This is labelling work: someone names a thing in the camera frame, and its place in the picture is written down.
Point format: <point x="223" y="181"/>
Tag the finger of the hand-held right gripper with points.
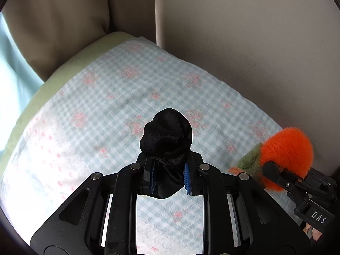
<point x="320" y="179"/>
<point x="276" y="174"/>

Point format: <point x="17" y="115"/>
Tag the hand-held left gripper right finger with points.
<point x="187" y="178"/>

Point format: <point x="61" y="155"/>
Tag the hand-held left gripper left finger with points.
<point x="152" y="176"/>

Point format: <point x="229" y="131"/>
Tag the black cloth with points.
<point x="167" y="135"/>

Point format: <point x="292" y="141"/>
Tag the person's right hand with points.
<point x="313" y="233"/>

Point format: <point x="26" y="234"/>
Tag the checked floral blanket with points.
<point x="119" y="90"/>

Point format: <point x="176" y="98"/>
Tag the light blue cloth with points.
<point x="13" y="85"/>

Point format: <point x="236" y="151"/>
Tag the beige pillow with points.
<point x="66" y="21"/>

